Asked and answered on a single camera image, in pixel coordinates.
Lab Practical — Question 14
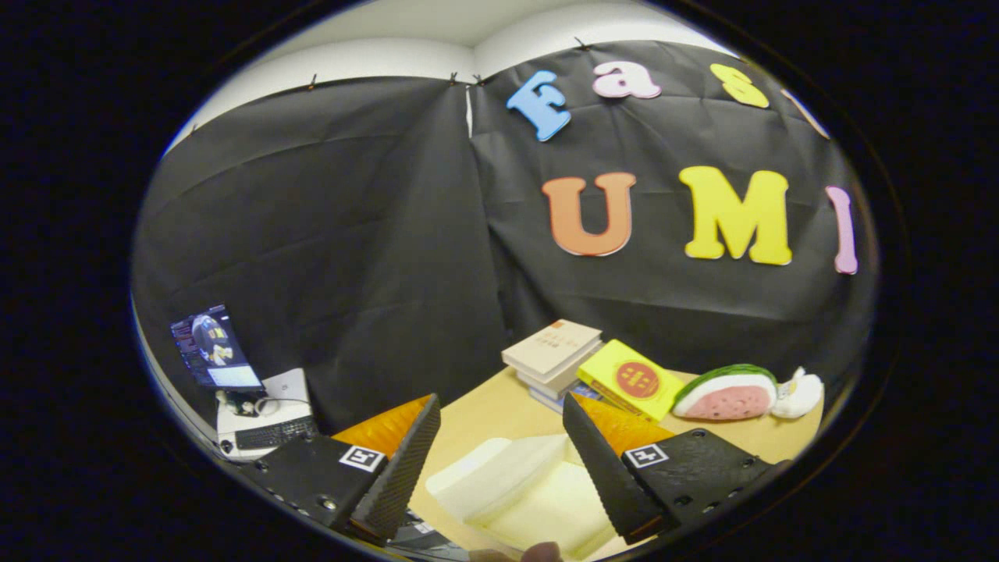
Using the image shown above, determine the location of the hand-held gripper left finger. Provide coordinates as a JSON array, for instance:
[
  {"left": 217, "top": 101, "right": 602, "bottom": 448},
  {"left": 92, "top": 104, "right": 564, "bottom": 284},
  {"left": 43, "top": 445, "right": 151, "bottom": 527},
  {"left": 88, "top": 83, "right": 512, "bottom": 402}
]
[{"left": 238, "top": 393, "right": 442, "bottom": 546}]

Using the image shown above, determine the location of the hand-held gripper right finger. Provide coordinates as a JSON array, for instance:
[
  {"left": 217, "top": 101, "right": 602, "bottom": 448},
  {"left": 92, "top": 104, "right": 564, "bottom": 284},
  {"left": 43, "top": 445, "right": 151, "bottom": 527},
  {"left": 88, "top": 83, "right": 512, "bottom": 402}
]
[{"left": 562, "top": 393, "right": 789, "bottom": 546}]

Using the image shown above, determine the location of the white fabric storage box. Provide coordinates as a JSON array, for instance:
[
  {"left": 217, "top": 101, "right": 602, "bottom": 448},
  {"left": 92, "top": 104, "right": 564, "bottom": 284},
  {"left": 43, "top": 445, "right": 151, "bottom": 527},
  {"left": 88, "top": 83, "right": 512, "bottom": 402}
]
[{"left": 425, "top": 434, "right": 618, "bottom": 560}]

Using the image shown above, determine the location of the blue book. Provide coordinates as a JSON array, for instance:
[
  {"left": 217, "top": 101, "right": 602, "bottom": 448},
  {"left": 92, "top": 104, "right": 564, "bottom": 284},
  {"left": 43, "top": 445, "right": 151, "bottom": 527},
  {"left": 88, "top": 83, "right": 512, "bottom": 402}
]
[{"left": 529, "top": 382, "right": 602, "bottom": 414}]

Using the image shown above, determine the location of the yellow book with red circle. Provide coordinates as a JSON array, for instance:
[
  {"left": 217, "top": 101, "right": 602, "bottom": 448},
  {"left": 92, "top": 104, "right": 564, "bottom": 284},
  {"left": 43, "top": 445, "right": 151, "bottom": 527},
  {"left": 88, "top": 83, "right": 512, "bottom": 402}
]
[{"left": 576, "top": 339, "right": 687, "bottom": 423}]

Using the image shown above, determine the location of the grey book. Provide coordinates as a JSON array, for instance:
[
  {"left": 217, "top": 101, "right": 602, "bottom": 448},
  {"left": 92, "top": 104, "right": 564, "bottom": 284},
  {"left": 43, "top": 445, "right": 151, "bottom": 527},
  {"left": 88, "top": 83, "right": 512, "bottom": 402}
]
[{"left": 515, "top": 350, "right": 603, "bottom": 396}]

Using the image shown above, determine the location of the black keyboard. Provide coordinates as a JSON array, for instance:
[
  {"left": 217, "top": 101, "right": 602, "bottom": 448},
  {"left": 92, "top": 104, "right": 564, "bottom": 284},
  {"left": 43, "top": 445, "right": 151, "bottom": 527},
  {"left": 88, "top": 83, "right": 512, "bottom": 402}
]
[{"left": 234, "top": 417, "right": 318, "bottom": 452}]

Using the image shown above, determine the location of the beige book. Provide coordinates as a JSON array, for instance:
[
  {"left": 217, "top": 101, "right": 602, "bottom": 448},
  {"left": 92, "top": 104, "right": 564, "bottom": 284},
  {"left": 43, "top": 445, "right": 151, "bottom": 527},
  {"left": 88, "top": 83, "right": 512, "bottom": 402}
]
[{"left": 502, "top": 319, "right": 603, "bottom": 376}]

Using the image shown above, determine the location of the white side desk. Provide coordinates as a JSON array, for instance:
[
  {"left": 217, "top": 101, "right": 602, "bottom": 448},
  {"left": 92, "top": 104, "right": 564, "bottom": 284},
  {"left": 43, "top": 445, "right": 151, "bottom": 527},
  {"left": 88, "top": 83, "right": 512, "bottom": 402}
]
[{"left": 216, "top": 368, "right": 319, "bottom": 462}]

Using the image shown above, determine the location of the watermelon slice plush toy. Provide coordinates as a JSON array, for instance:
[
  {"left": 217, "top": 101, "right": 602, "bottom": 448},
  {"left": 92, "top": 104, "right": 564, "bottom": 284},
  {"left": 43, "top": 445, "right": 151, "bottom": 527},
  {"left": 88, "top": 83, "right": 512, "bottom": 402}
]
[{"left": 672, "top": 364, "right": 780, "bottom": 422}]

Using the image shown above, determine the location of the white plush toy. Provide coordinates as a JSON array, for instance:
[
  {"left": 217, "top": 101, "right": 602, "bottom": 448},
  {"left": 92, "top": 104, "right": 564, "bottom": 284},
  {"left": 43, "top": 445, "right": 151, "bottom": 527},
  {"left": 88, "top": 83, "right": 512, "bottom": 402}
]
[{"left": 773, "top": 367, "right": 825, "bottom": 420}]

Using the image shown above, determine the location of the computer monitor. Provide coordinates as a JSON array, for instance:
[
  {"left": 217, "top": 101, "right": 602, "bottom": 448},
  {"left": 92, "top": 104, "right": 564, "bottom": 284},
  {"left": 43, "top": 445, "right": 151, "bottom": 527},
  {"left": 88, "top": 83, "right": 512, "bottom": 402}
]
[{"left": 170, "top": 304, "right": 265, "bottom": 392}]

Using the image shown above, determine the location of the black backdrop cloth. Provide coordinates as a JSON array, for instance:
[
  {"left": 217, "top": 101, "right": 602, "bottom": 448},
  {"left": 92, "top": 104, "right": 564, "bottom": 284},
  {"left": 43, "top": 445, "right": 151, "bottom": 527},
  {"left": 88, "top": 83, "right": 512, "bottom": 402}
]
[{"left": 131, "top": 39, "right": 879, "bottom": 438}]

